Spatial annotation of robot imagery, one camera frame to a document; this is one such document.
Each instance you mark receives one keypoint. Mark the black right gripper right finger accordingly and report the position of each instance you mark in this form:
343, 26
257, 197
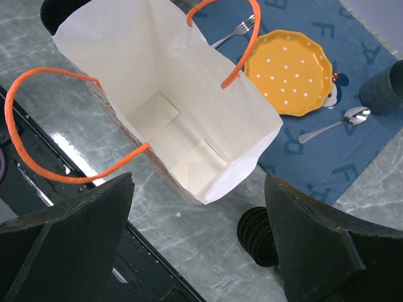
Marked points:
328, 255

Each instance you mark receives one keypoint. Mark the dark green mug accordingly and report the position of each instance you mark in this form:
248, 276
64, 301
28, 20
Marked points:
382, 94

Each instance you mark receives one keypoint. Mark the beige paper takeout bag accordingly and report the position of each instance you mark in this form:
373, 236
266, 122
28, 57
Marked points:
191, 110

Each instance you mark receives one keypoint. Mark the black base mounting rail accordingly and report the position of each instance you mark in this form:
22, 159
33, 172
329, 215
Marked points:
140, 272

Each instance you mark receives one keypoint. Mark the silver spoon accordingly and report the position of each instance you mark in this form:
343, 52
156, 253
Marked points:
353, 116

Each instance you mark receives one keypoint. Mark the silver fork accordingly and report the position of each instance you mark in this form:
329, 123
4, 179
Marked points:
241, 29

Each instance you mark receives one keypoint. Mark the orange polka dot plate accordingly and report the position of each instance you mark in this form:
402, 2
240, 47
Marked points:
291, 71

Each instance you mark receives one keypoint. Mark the stack of black cup lids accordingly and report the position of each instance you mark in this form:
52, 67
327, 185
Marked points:
255, 235

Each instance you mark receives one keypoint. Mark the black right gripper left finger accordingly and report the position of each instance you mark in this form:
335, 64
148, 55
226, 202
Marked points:
66, 252

